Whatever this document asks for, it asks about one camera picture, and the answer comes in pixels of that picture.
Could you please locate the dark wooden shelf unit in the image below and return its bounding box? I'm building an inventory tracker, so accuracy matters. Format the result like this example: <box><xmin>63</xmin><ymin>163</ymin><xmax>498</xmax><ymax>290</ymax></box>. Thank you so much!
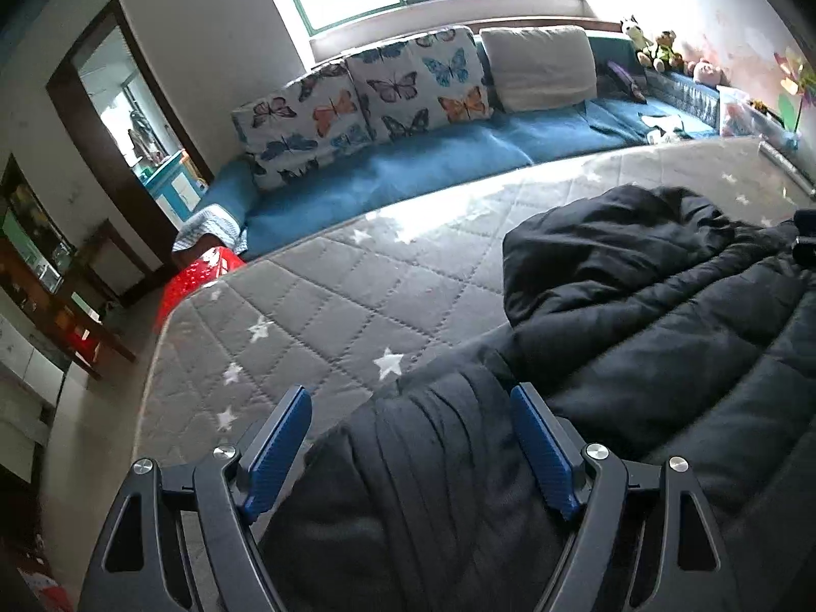
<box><xmin>0</xmin><ymin>153</ymin><xmax>139</xmax><ymax>381</ymax></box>

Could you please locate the blue cabinet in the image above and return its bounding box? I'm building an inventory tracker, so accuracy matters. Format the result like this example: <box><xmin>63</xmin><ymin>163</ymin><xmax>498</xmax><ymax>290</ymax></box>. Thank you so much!
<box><xmin>143</xmin><ymin>149</ymin><xmax>209</xmax><ymax>213</ymax></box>

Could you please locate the printed bedding bag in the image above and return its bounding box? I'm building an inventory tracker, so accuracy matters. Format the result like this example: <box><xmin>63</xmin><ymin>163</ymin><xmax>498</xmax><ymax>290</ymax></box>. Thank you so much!
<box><xmin>717</xmin><ymin>86</ymin><xmax>799</xmax><ymax>149</ymax></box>

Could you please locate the black puffer jacket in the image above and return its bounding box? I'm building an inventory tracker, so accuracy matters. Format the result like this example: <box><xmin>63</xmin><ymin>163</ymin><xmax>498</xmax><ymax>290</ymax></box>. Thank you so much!
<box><xmin>261</xmin><ymin>185</ymin><xmax>816</xmax><ymax>612</ymax></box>

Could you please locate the purple item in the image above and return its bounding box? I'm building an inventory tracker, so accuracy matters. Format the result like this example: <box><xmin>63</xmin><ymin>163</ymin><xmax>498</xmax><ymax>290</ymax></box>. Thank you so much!
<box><xmin>605</xmin><ymin>60</ymin><xmax>649</xmax><ymax>104</ymax></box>

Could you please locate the white paper scrap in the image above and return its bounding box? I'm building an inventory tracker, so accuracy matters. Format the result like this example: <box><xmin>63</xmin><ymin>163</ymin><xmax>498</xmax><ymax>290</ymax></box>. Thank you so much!
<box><xmin>640</xmin><ymin>113</ymin><xmax>686</xmax><ymax>142</ymax></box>

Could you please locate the pink plush toy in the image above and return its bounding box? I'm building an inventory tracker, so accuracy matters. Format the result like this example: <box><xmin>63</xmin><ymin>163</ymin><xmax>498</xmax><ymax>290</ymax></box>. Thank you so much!
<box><xmin>685</xmin><ymin>57</ymin><xmax>731</xmax><ymax>88</ymax></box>

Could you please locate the red plastic stool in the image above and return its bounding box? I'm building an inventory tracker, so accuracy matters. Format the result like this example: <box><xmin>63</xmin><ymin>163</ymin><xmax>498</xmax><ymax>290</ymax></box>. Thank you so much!
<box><xmin>156</xmin><ymin>245</ymin><xmax>247</xmax><ymax>334</ymax></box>

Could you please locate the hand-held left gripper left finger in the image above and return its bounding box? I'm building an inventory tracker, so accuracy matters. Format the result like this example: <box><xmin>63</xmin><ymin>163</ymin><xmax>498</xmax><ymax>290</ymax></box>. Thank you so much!
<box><xmin>76</xmin><ymin>386</ymin><xmax>313</xmax><ymax>612</ymax></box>

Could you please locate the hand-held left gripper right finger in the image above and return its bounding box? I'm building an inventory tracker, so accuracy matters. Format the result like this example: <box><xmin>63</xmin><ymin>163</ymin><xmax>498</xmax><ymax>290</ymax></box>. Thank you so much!
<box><xmin>510</xmin><ymin>382</ymin><xmax>744</xmax><ymax>612</ymax></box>

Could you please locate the paper flower wall decoration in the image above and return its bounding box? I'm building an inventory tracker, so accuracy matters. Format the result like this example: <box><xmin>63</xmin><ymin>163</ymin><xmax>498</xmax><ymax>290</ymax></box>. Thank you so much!
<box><xmin>771</xmin><ymin>47</ymin><xmax>816</xmax><ymax>136</ymax></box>

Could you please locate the light striped cloth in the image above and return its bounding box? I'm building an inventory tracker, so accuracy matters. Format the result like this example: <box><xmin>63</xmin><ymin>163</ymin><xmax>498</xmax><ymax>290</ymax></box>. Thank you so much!
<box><xmin>173</xmin><ymin>202</ymin><xmax>247</xmax><ymax>257</ymax></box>

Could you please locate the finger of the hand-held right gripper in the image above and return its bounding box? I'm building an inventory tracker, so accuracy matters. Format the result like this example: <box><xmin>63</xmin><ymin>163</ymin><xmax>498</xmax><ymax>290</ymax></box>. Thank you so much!
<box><xmin>792</xmin><ymin>207</ymin><xmax>816</xmax><ymax>265</ymax></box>

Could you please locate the blue sofa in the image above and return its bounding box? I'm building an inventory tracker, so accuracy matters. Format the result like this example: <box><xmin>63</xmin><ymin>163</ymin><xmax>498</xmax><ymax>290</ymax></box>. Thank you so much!
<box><xmin>191</xmin><ymin>35</ymin><xmax>721</xmax><ymax>262</ymax></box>

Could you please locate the grey star quilted mattress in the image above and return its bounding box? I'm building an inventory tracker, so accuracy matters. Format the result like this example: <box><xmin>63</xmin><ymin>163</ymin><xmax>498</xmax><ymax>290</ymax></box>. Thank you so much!
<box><xmin>137</xmin><ymin>134</ymin><xmax>816</xmax><ymax>466</ymax></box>

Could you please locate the dark wooden door frame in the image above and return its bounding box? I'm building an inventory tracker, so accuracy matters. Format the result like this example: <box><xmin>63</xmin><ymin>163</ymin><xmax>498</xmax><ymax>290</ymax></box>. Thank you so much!
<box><xmin>46</xmin><ymin>0</ymin><xmax>216</xmax><ymax>232</ymax></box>

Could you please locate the white cow plush toy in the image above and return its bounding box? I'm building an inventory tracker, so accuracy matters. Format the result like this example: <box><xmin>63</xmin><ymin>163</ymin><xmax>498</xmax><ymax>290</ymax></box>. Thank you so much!
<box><xmin>621</xmin><ymin>13</ymin><xmax>657</xmax><ymax>68</ymax></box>

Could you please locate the butterfly print pillow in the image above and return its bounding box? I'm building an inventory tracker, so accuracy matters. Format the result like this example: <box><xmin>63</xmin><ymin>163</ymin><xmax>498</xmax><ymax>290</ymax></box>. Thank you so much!
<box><xmin>347</xmin><ymin>25</ymin><xmax>496</xmax><ymax>145</ymax></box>
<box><xmin>231</xmin><ymin>67</ymin><xmax>375</xmax><ymax>190</ymax></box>

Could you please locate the beige pillow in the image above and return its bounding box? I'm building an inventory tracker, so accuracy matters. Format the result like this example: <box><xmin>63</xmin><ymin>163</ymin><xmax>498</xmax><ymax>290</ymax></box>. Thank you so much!
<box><xmin>479</xmin><ymin>25</ymin><xmax>599</xmax><ymax>113</ymax></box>

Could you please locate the brown plush toy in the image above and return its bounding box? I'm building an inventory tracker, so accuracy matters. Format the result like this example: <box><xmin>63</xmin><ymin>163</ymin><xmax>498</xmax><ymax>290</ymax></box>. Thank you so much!
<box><xmin>653</xmin><ymin>30</ymin><xmax>684</xmax><ymax>72</ymax></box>

